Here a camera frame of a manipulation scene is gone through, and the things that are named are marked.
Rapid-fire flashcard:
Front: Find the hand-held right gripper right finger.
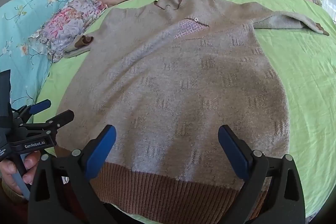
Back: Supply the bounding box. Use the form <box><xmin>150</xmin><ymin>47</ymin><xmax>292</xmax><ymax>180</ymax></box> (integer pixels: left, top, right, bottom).
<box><xmin>218</xmin><ymin>125</ymin><xmax>307</xmax><ymax>224</ymax></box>

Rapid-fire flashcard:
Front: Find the teal floral blanket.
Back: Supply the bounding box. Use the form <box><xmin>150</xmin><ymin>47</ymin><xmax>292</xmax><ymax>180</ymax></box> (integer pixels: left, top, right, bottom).
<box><xmin>0</xmin><ymin>0</ymin><xmax>93</xmax><ymax>109</ymax></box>

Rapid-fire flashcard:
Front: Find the green bed sheet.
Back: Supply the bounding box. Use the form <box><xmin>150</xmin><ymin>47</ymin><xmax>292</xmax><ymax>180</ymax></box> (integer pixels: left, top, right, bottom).
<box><xmin>34</xmin><ymin>0</ymin><xmax>336</xmax><ymax>224</ymax></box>

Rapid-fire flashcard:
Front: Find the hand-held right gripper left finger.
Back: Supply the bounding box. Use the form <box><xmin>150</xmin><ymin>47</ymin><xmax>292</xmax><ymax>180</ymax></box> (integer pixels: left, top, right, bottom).
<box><xmin>28</xmin><ymin>124</ymin><xmax>117</xmax><ymax>224</ymax></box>

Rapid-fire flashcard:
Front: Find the grey knitted sweater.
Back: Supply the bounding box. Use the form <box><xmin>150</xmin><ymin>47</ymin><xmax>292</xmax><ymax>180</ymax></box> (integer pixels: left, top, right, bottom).
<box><xmin>55</xmin><ymin>0</ymin><xmax>330</xmax><ymax>223</ymax></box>

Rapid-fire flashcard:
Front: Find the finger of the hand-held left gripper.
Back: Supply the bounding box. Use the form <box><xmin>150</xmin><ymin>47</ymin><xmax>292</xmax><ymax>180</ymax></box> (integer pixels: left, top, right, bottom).
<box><xmin>18</xmin><ymin>110</ymin><xmax>75</xmax><ymax>136</ymax></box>
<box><xmin>12</xmin><ymin>99</ymin><xmax>51</xmax><ymax>125</ymax></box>

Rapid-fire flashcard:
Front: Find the floral ruffled pillow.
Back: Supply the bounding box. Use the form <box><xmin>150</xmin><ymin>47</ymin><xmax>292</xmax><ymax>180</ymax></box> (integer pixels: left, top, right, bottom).
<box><xmin>28</xmin><ymin>0</ymin><xmax>108</xmax><ymax>63</ymax></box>

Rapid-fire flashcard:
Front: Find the person's left hand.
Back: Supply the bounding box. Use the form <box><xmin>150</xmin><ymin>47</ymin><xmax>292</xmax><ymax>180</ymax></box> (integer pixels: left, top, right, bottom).
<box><xmin>0</xmin><ymin>152</ymin><xmax>41</xmax><ymax>203</ymax></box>

